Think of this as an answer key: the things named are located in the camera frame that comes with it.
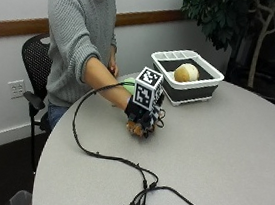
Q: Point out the green object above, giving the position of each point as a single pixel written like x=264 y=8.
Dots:
x=129 y=83

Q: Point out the white wall outlet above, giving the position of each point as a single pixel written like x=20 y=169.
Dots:
x=16 y=88

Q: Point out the indoor tree plant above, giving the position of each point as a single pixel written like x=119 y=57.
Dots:
x=241 y=24

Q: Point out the black mesh office chair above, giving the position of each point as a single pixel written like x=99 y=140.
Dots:
x=34 y=80

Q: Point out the orange fruit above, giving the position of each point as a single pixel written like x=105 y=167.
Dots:
x=135 y=128

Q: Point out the the person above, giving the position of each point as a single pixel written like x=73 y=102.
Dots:
x=78 y=38

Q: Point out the white marker cube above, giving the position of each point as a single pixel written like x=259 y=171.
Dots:
x=148 y=87

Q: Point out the wooden wall rail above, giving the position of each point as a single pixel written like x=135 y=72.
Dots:
x=70 y=20

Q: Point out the white and black collapsible basin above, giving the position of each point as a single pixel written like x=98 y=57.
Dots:
x=186 y=76

